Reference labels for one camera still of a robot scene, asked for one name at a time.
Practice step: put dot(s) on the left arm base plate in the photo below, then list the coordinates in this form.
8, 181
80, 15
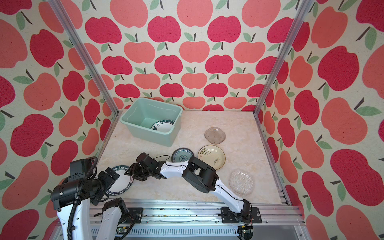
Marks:
132, 214

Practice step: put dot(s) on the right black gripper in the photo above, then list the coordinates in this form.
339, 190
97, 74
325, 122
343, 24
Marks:
130, 171

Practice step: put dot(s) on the left aluminium corner post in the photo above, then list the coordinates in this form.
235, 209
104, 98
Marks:
68, 26

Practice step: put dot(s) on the teal patterned small plate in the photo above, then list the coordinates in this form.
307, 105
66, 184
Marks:
181, 155

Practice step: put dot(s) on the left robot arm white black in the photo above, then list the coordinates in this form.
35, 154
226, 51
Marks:
75, 219

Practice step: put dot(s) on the cream plate with plant drawing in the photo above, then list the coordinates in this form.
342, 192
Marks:
213, 156

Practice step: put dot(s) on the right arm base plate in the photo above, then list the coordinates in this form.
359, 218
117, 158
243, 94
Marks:
229, 217

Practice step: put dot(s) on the white plate dark green rim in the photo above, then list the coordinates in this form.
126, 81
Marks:
163, 126

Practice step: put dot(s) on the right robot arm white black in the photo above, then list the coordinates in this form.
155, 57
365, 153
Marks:
198, 174

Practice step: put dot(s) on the aluminium corner post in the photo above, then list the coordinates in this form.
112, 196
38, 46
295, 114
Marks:
68, 26
286, 47

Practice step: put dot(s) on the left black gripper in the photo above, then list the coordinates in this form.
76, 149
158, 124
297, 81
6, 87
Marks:
109, 178

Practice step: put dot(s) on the mint green plastic bin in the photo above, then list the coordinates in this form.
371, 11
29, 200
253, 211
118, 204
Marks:
144, 112

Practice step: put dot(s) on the clear glass textured plate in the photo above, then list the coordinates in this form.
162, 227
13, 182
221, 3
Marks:
241, 182

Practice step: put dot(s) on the brown speckled square plate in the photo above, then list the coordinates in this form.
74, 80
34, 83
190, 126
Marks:
215, 135

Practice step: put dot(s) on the right aluminium corner post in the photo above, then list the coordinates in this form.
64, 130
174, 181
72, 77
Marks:
286, 47

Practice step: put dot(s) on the aluminium front rail frame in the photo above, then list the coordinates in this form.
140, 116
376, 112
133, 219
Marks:
210, 220

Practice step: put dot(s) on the white plate lettered rim front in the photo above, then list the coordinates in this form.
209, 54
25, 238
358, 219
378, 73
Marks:
123, 183

